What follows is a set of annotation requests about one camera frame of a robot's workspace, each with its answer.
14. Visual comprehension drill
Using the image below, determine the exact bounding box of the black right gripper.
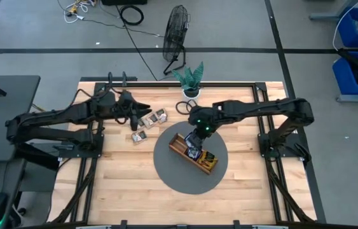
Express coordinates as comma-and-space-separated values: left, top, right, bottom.
185, 127, 213, 155

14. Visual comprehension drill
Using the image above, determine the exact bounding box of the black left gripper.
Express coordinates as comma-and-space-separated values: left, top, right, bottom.
120, 92, 153, 132

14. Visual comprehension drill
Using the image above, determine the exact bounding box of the yellow mango tea packet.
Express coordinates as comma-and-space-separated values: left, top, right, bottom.
198, 152, 217, 170
201, 150, 219, 168
197, 155, 214, 172

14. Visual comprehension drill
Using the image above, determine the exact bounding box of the wooden tea organizer box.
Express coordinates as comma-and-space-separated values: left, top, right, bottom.
168, 132, 219, 176

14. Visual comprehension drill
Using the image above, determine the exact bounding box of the round grey woven placemat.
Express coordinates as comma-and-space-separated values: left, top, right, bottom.
153, 120, 229, 195

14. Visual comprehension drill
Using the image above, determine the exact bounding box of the potted green snake plant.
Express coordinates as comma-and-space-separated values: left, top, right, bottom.
171, 61, 205, 99

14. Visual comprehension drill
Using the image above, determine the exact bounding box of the black floor fan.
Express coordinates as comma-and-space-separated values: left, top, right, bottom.
162, 4, 192, 76

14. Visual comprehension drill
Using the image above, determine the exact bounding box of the black flat case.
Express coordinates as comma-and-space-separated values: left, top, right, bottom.
101, 0, 148, 6

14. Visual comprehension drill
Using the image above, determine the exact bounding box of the black equipment case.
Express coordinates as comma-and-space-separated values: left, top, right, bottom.
15, 139, 61, 171

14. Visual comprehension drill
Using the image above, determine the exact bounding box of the black metal table frame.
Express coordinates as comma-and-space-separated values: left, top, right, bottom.
47, 81, 319, 224

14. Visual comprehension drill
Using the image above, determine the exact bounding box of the black cable loop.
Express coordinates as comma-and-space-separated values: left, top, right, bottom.
174, 99, 199, 116

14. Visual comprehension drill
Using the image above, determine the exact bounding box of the long black cable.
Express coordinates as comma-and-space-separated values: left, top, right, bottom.
114, 4, 160, 81

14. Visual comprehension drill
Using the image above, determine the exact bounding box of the coiled black cable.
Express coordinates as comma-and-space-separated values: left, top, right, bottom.
118, 4, 145, 26

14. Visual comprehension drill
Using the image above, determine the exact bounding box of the white cable bundle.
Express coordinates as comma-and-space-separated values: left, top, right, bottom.
63, 0, 97, 24

